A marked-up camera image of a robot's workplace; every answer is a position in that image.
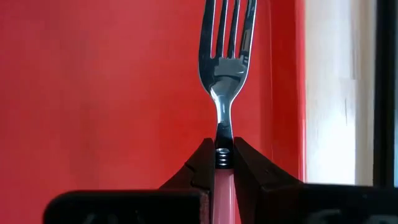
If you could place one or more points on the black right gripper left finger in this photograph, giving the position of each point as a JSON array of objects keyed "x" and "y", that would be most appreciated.
[{"x": 174, "y": 202}]

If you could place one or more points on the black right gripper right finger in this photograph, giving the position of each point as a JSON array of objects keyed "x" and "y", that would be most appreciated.
[{"x": 280, "y": 199}]

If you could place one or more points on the black table frame rail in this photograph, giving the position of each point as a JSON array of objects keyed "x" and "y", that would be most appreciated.
[{"x": 384, "y": 93}]

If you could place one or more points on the red plastic tray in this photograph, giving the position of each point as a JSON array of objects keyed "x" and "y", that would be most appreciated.
[{"x": 93, "y": 93}]

